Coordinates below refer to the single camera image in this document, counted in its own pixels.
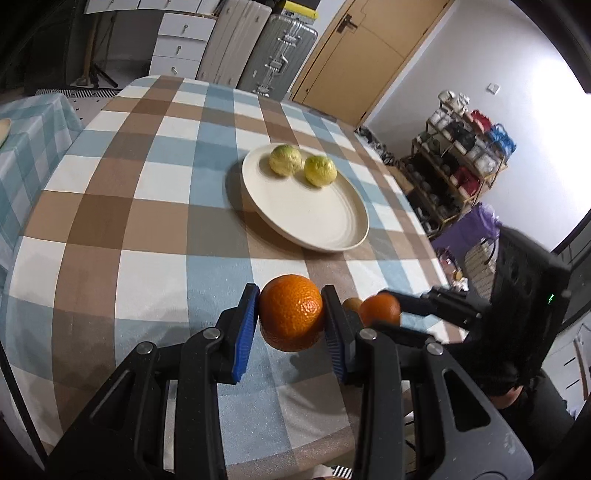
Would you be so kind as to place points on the large orange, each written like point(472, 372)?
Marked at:
point(291, 311)

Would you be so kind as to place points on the striped rug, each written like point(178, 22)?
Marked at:
point(78, 92)

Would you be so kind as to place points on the cream round plate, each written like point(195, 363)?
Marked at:
point(318, 217)

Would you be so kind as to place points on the white suitcase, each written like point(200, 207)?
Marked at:
point(231, 41)

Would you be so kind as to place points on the white light switch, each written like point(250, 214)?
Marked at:
point(494, 87)

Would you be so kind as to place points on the wooden shoe rack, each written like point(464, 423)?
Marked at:
point(466, 198)

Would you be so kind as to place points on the silver suitcase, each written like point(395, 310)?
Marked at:
point(277, 55)

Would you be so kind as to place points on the purple bag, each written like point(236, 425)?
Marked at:
point(466, 235)

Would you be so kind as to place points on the green-yellow lemon right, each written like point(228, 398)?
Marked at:
point(319, 170)

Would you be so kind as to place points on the green-yellow lemon left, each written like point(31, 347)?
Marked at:
point(285, 159)

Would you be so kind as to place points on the pile of floor shoes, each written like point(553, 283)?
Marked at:
point(376, 145)

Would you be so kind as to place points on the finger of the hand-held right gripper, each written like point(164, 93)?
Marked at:
point(443, 304)
point(406, 333)

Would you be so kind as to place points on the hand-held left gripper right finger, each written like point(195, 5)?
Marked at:
point(334, 350)

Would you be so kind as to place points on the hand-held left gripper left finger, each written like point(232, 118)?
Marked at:
point(244, 337)

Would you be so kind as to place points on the wooden door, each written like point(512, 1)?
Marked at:
point(360, 50)

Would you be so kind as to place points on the person's right forearm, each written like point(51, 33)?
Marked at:
point(545, 406)

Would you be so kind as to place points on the woven basket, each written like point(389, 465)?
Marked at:
point(480, 267)

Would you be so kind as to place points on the green-yellow lemon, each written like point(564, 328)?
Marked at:
point(285, 159)
point(319, 170)

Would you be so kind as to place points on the shoe rack with shoes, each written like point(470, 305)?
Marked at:
point(461, 138)

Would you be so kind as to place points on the brown longan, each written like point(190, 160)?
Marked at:
point(351, 304)

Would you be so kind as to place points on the small orange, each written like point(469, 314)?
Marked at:
point(379, 310)

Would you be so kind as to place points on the white drawer cabinet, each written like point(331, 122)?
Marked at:
point(182, 44)

